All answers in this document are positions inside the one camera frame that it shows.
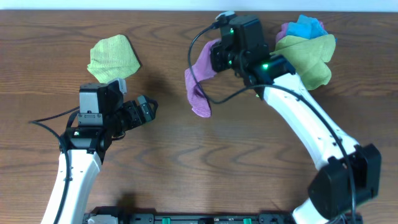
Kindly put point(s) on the purple microfiber cloth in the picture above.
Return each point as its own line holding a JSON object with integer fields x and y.
{"x": 203, "y": 71}

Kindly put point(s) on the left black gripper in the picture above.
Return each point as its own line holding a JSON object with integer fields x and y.
{"x": 138, "y": 116}

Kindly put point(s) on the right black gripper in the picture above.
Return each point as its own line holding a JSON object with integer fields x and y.
{"x": 216, "y": 51}

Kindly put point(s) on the folded light green cloth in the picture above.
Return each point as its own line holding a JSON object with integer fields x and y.
{"x": 113, "y": 58}

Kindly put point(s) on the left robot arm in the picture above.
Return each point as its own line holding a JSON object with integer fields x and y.
{"x": 101, "y": 118}

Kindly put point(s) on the blue cloth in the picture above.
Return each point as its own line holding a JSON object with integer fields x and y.
{"x": 306, "y": 27}

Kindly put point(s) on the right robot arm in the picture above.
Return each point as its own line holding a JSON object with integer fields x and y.
{"x": 348, "y": 174}

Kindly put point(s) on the olive green cloth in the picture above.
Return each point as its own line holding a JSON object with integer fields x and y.
{"x": 309, "y": 57}

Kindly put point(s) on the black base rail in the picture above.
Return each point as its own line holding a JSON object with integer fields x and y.
{"x": 117, "y": 215}

